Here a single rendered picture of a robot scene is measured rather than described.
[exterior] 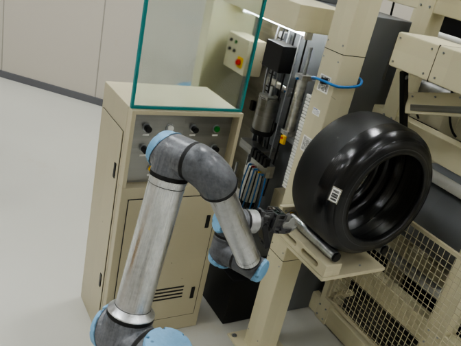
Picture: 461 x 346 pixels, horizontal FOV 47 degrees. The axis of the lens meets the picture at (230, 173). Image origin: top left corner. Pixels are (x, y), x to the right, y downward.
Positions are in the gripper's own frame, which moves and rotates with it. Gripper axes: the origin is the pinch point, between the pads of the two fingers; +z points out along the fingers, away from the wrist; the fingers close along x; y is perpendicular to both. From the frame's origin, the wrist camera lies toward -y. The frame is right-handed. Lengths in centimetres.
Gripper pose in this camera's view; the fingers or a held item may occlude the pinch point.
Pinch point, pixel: (293, 227)
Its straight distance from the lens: 216.0
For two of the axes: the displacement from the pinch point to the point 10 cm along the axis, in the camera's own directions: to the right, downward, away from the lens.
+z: 8.3, 0.8, 5.6
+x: -4.7, -4.4, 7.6
